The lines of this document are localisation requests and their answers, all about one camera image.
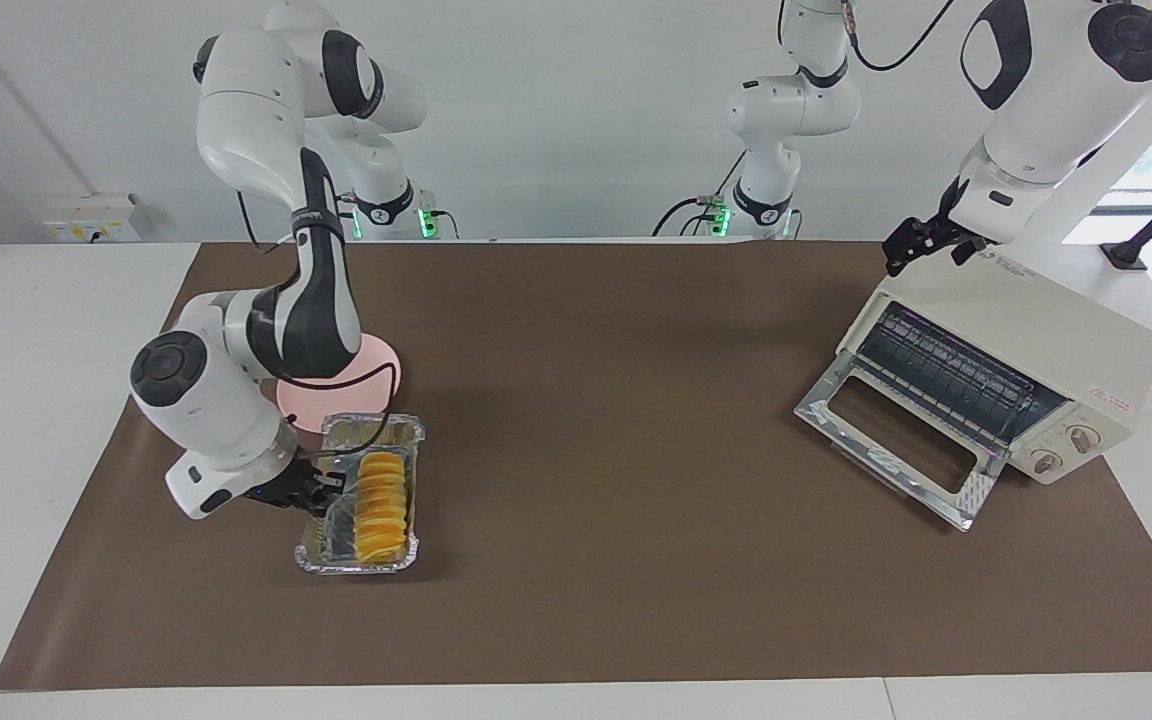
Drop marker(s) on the glass oven door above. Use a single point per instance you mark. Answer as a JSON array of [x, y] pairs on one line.
[[896, 455]]

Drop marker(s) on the large oven knob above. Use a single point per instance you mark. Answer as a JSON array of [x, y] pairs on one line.
[[1083, 438]]

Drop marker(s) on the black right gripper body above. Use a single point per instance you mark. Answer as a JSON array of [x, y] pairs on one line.
[[286, 488]]

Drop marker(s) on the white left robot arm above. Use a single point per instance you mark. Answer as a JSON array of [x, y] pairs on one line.
[[1056, 90]]

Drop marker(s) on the cream toaster oven body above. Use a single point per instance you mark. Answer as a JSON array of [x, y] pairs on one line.
[[1026, 310]]

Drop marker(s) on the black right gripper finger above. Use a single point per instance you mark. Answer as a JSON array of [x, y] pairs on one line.
[[319, 503], [328, 481]]

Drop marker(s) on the small oven knob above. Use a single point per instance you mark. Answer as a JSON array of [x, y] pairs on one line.
[[1046, 461]]

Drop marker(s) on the pink round plate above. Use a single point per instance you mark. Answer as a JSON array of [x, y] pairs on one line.
[[381, 375]]

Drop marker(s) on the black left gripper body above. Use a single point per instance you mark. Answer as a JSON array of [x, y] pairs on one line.
[[948, 220]]

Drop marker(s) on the brown table mat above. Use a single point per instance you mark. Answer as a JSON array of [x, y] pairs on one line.
[[636, 560]]

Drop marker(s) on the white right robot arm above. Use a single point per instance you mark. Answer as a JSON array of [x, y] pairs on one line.
[[236, 90]]

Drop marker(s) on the golden sliced bread loaf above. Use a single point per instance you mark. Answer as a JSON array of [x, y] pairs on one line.
[[381, 505]]

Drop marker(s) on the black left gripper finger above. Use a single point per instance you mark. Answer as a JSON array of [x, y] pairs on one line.
[[966, 252], [908, 245]]

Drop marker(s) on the white wall socket box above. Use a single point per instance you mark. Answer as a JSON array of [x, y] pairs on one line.
[[91, 218]]

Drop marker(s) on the aluminium foil tray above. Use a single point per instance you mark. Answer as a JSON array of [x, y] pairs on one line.
[[406, 440]]

